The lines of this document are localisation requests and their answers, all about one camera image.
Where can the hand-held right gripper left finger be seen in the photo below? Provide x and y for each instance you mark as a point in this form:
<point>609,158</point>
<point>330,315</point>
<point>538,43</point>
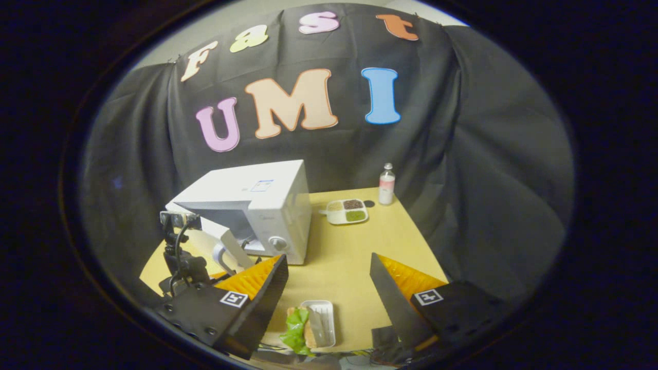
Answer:
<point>267,303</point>

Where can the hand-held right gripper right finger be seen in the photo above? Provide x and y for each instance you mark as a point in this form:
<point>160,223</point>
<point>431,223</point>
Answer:
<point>393,303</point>

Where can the white microwave oven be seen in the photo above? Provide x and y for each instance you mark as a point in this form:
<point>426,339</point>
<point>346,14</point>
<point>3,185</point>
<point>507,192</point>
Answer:
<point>277,205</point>

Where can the small black block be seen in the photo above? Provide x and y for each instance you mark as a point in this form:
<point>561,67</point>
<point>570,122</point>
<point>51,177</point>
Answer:
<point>383,339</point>

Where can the small clear pink-label bottle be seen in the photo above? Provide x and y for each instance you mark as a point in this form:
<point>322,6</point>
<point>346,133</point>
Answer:
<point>386,187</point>

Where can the sandwich with green lettuce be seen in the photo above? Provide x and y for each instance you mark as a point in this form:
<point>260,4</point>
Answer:
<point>295,329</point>

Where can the small white plastic tray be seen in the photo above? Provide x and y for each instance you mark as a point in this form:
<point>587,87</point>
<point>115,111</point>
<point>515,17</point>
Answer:
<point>324,324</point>

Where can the divided white dish with grains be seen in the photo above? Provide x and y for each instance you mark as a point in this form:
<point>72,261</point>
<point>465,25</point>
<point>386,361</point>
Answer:
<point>347,211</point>

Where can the black backdrop cloth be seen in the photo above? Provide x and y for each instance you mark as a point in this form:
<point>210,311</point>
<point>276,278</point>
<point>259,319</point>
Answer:
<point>488,180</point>

